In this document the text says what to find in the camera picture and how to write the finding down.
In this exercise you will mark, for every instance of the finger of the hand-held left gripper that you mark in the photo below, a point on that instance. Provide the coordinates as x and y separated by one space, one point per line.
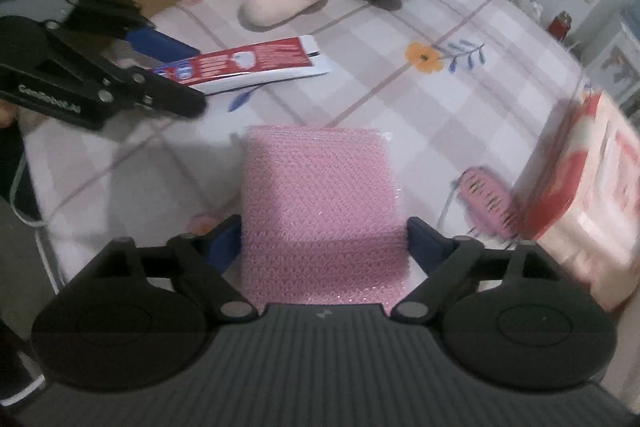
170 97
160 47

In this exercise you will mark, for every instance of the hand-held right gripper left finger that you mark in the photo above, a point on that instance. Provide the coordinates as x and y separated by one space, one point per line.
227 243

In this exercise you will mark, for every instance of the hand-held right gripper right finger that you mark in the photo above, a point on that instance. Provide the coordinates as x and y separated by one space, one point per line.
425 243

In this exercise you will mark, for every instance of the red and white toothpaste tube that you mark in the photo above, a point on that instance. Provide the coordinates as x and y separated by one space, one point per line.
250 62

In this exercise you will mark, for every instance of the pink sponge pack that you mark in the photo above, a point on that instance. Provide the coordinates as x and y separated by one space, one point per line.
320 207

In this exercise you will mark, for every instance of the pink hairbrush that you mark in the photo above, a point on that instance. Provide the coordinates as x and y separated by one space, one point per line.
490 202

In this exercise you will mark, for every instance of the printed bed sheet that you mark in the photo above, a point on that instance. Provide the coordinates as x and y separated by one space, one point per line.
400 117

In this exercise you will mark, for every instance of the red and white tissue pack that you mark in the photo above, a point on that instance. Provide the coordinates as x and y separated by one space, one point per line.
590 197

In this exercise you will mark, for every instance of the red thermos bottle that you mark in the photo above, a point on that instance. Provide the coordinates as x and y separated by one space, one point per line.
560 26

